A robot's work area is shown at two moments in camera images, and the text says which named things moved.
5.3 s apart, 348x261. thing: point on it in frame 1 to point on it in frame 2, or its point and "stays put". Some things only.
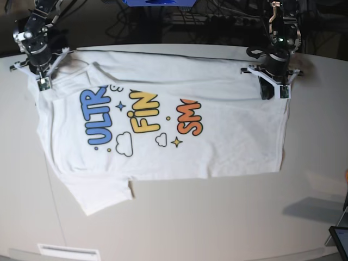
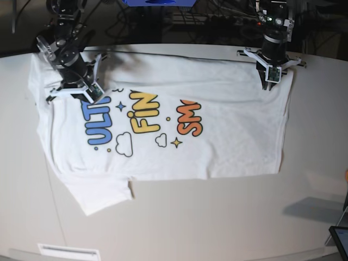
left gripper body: [39, 54] to [74, 72]
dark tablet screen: [340, 236] stays put
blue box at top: [159, 2] stays put
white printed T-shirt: [112, 116] stays put
